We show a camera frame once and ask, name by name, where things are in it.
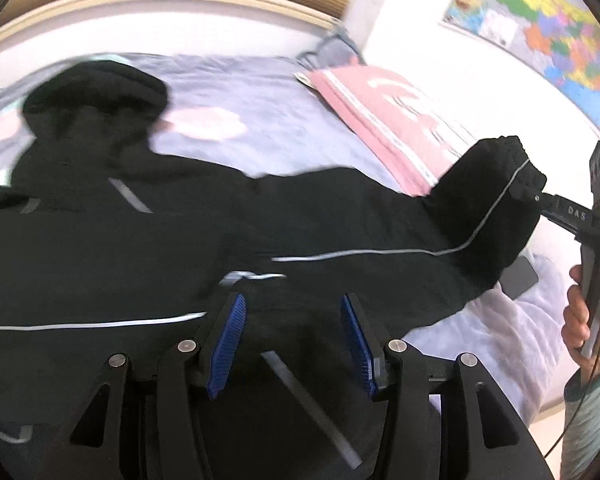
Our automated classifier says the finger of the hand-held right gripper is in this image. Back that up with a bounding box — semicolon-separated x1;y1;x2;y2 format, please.
512;185;600;241

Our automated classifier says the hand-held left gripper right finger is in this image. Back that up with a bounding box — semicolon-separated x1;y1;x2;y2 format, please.
340;293;536;461

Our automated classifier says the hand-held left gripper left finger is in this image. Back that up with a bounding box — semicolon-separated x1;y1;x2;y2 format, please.
55;291;247;461

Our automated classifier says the black jacket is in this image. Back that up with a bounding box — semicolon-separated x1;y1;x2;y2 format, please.
0;57;548;480

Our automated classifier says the person's right forearm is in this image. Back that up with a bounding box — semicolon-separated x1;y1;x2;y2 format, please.
562;350;600;480

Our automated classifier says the person's right hand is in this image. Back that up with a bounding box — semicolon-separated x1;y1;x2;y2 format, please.
562;265;600;376

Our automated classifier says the black phone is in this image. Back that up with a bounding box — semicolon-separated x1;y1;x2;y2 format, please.
497;255;540;301

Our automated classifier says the pink pillow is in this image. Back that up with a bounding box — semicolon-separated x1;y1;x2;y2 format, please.
307;62;486;196

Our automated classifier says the grey pillow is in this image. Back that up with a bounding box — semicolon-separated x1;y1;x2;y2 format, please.
297;30;368;73

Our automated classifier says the wall map poster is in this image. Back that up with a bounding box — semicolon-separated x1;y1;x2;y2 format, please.
440;0;600;126

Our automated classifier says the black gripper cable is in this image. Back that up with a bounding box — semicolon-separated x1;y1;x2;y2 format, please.
542;230;600;458

